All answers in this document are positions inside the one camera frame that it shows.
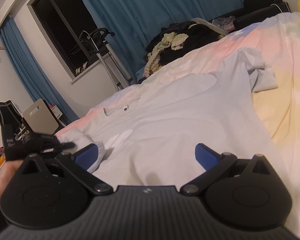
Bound light grey t-shirt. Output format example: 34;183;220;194
58;48;288;187

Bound pile of dark clothes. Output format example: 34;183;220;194
143;18;228;78

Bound person's left hand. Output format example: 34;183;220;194
0;160;23;198

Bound beige chair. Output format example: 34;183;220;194
21;99;64;135

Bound narrow blue curtain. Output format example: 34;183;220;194
0;16;78;124

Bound garment steamer stand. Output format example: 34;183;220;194
78;27;134;92

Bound pastel rainbow bed cover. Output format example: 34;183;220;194
0;11;300;239

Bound dark window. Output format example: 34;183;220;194
31;0;98;80

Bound large blue curtain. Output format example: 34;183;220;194
82;0;244;78

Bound black sofa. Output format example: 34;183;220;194
210;0;291;30

